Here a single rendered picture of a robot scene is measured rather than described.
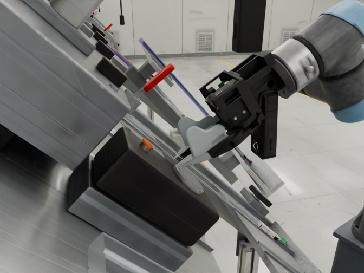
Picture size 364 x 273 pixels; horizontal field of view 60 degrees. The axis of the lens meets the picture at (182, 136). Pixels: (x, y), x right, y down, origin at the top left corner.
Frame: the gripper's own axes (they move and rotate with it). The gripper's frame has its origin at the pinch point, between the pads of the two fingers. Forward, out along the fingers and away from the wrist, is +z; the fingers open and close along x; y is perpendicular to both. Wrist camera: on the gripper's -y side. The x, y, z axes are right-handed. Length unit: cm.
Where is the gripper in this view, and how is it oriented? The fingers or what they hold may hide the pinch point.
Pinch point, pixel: (185, 161)
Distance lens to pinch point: 51.2
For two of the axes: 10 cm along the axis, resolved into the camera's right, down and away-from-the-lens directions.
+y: -5.4, -7.1, -4.5
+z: -8.0, 6.0, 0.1
